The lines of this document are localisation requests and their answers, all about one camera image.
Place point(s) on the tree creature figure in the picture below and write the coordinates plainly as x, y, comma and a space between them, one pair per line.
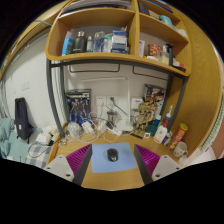
142, 116

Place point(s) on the light blue mouse pad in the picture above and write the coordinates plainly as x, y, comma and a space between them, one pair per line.
100, 160

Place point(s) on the robot model kit box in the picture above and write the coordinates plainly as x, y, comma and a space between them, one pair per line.
78, 105

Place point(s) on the black bag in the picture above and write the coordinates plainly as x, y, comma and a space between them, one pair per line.
22, 120

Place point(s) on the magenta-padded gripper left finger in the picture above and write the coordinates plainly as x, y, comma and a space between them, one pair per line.
61, 166

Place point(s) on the blue checkered bedding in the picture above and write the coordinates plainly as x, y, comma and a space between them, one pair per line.
38, 156

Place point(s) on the white desk lamp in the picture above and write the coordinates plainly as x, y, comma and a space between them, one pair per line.
128, 100

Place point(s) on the small white cube thermometer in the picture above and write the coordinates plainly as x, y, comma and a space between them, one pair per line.
147, 135

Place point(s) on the crumpled clear plastic wrapper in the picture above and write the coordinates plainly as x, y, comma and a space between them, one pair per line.
63, 142

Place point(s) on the wooden shelf unit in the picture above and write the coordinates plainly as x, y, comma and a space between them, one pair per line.
100, 18

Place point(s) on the teal round container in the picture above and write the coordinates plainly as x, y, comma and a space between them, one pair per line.
150, 130

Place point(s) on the stainless steel cup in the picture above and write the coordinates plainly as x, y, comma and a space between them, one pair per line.
112, 117

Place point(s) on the dark spray bottle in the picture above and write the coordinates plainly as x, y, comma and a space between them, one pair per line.
167, 115

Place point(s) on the white mug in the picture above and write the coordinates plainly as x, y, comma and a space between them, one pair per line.
180, 149

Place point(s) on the colourful printed box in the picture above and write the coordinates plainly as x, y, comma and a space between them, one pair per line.
155, 95

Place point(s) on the black ruler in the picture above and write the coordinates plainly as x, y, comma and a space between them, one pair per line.
135, 135

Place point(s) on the white bottle with red cap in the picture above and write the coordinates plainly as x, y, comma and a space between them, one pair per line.
160, 133

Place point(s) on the black computer mouse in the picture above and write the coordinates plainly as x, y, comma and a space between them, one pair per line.
112, 155

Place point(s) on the teal blanket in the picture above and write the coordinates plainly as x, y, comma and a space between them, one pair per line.
8, 140

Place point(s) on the flat white power adapter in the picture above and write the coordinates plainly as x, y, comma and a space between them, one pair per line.
101, 126

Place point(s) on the white wall socket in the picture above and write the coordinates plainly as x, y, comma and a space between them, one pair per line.
101, 101
112, 101

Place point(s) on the small white wall box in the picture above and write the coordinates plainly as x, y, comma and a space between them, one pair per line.
136, 103

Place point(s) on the grey metal frame pole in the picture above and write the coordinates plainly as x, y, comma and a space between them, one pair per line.
53, 100

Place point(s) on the red snack can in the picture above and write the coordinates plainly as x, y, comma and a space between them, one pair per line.
178, 136

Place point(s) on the white tissue pack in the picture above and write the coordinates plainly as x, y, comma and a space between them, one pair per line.
43, 138

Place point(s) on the white multi-port charger block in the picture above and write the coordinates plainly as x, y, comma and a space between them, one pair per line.
87, 127

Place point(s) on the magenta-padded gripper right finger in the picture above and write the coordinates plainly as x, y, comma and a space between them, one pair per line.
164, 166

